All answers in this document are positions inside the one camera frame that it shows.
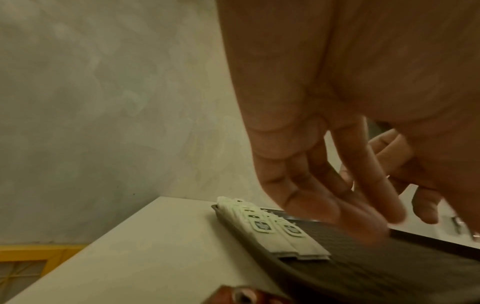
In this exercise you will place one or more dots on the person's right hand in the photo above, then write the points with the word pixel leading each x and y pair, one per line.
pixel 397 166

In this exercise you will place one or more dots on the person's left hand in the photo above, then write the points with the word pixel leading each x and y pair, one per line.
pixel 337 59

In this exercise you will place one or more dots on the brown plastic tray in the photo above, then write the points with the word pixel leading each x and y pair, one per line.
pixel 375 267

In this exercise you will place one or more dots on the neat rows of tea bags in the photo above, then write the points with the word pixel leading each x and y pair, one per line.
pixel 277 237

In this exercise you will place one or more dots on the pile of red Nescafe sachets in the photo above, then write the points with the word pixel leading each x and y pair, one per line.
pixel 243 295

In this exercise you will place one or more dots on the yellow metal railing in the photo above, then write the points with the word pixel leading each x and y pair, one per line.
pixel 37 251

